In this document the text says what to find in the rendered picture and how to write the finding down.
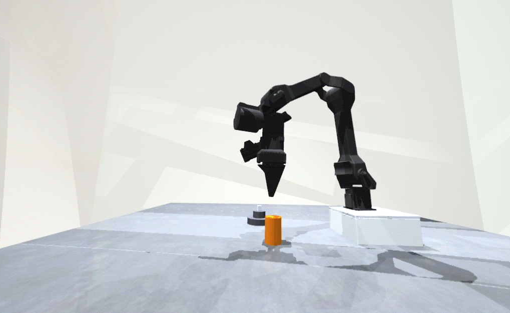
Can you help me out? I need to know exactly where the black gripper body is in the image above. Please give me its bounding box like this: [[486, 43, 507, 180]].
[[257, 132, 286, 165]]

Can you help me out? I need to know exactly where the orange knob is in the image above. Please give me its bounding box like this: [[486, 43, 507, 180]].
[[265, 215, 281, 246]]

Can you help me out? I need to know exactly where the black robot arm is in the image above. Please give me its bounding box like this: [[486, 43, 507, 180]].
[[233, 72, 377, 211]]

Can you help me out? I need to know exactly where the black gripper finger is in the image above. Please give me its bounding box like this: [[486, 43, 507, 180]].
[[258, 164, 285, 197]]

